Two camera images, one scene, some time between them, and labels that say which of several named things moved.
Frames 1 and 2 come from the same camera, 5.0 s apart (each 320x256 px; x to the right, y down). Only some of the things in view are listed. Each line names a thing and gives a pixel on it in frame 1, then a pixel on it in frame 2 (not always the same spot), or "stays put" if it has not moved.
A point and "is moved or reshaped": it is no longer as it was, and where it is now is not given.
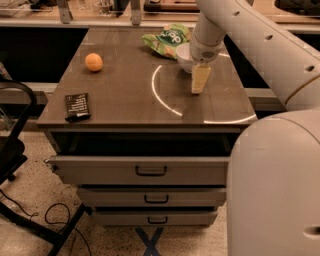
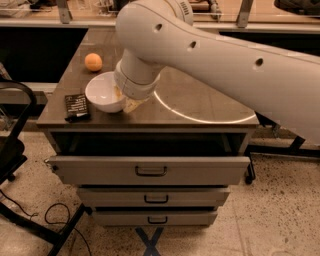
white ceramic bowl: x=184 y=56 is moved or reshaped
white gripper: x=205 y=53 to x=136 y=88
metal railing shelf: x=134 y=21 stays put
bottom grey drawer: x=154 y=218 stays put
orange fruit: x=93 y=62 stays put
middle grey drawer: x=152 y=197 stays put
